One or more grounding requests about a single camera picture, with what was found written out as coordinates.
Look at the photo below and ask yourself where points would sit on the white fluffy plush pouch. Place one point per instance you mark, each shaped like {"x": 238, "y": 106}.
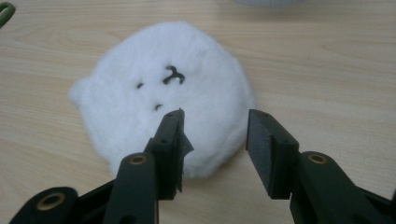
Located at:
{"x": 140, "y": 56}

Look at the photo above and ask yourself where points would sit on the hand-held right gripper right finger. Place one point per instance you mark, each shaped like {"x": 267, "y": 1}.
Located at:
{"x": 267, "y": 155}

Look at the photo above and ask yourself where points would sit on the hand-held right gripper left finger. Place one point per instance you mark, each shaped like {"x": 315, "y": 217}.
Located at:
{"x": 168, "y": 146}

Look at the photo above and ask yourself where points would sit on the white stand with pole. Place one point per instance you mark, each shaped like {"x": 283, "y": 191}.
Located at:
{"x": 267, "y": 2}

